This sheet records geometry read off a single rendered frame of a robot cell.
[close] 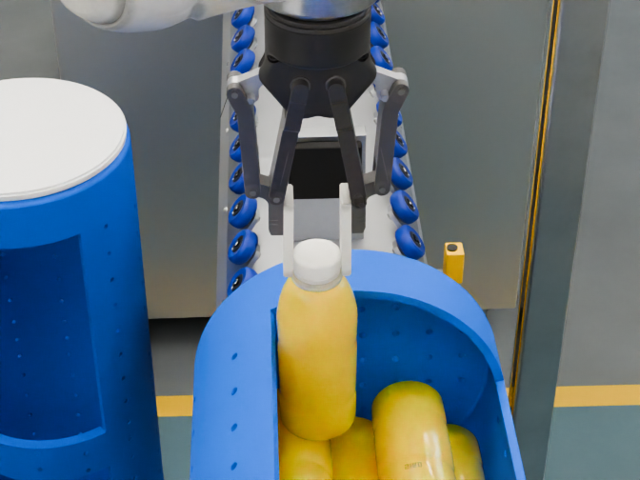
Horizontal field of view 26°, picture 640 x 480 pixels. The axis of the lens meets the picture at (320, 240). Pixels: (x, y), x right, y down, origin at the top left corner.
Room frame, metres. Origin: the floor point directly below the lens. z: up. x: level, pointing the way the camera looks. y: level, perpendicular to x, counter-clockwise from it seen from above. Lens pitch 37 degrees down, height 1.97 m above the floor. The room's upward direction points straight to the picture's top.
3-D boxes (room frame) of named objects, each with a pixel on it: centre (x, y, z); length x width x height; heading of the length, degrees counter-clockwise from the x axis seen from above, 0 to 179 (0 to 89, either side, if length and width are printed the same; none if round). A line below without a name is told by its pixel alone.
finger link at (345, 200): (0.87, -0.02, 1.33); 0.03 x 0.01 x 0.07; 3
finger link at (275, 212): (0.87, 0.04, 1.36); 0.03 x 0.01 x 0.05; 93
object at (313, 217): (1.40, -0.01, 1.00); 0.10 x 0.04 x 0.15; 93
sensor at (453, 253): (1.36, -0.14, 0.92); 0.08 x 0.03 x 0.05; 93
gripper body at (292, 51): (0.87, 0.00, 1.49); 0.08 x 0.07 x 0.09; 93
